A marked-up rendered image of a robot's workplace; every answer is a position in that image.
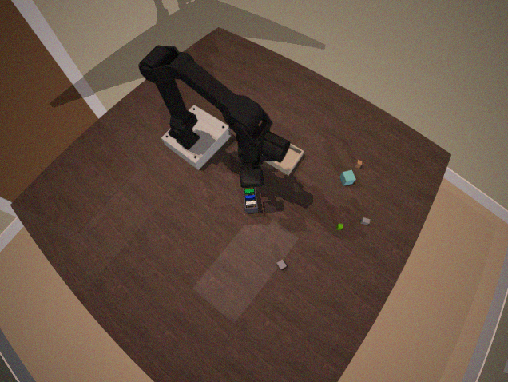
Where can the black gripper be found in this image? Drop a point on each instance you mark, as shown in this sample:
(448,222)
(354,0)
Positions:
(251,174)

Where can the light teal cube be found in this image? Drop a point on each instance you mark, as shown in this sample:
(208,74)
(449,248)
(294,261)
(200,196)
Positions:
(347,177)

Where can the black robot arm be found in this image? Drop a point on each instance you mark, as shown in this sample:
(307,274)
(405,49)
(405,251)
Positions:
(164,64)

